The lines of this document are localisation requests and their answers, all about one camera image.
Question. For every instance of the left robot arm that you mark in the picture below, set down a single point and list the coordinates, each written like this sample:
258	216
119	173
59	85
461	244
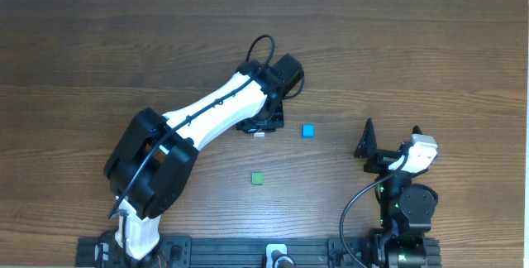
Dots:
223	111

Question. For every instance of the mounting rail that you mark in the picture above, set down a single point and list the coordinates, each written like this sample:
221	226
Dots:
231	253

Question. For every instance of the green cube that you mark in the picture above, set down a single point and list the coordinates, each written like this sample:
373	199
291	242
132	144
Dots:
257	178

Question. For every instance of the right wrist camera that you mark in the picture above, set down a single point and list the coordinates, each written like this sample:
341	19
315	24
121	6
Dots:
419	152

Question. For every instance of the blue cube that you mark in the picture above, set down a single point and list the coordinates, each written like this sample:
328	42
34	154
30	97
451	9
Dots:
308	130

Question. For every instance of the white cube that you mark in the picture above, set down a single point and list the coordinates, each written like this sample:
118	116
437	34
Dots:
259	134

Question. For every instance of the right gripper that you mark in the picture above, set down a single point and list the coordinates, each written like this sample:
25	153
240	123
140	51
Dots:
382	160

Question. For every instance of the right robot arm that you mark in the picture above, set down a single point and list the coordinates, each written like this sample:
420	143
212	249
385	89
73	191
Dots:
413	206

